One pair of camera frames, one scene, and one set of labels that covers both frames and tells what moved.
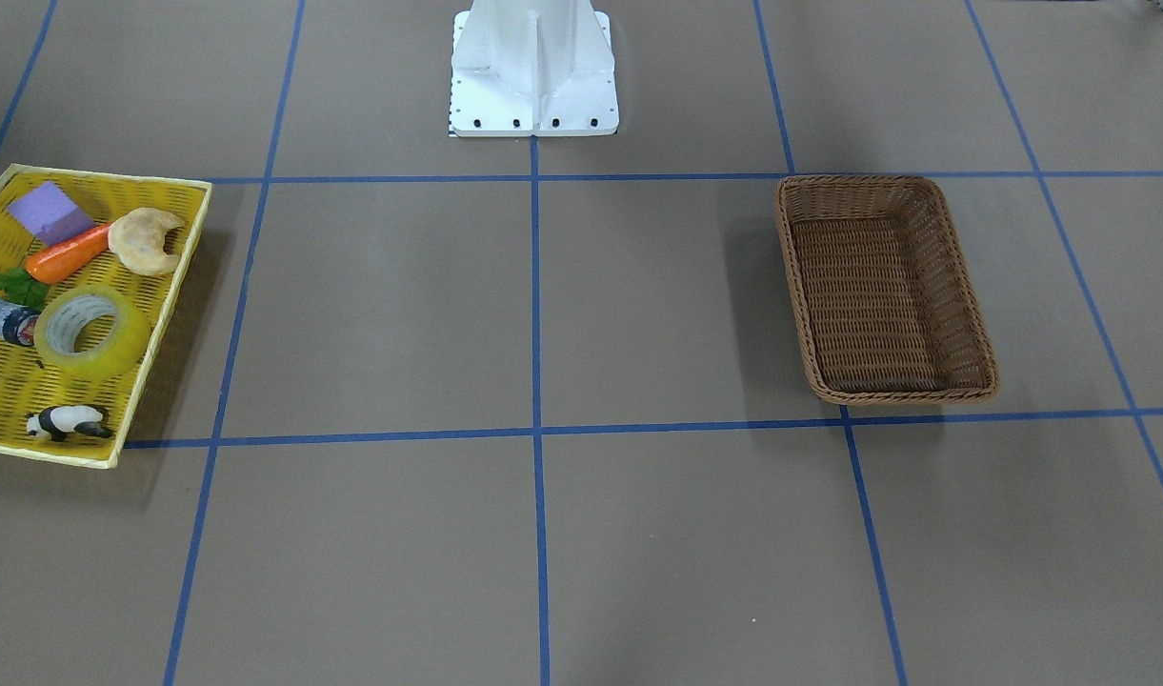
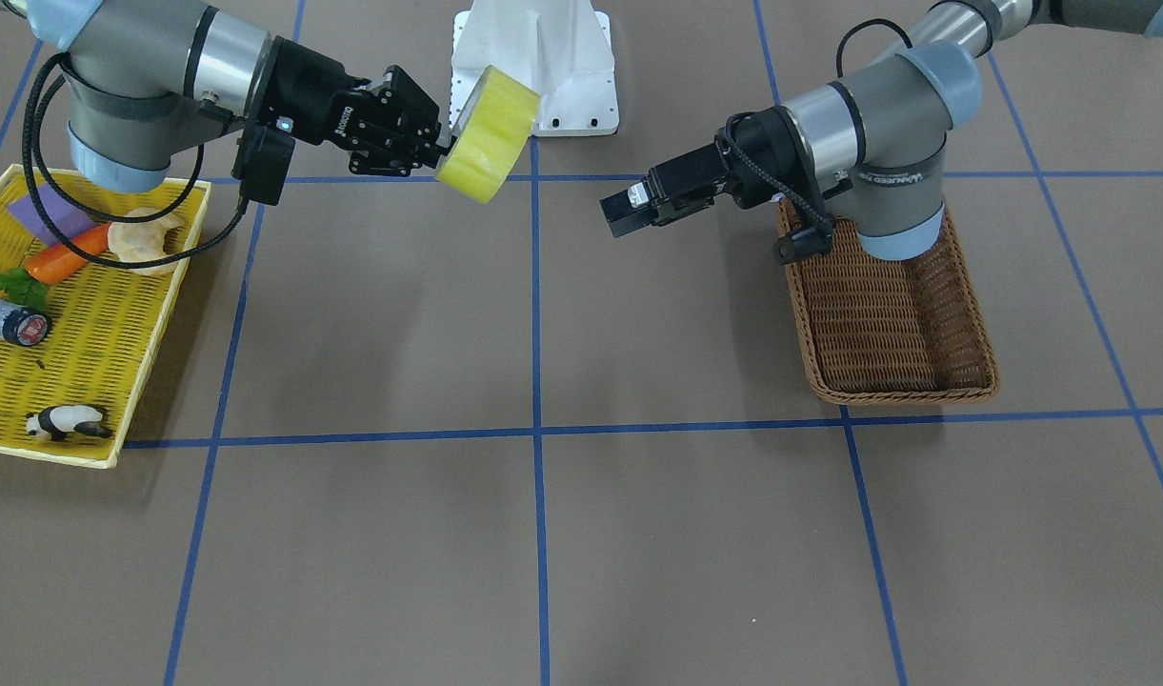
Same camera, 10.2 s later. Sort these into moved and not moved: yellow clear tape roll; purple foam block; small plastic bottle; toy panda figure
Moved: yellow clear tape roll
Not moved: purple foam block; toy panda figure; small plastic bottle
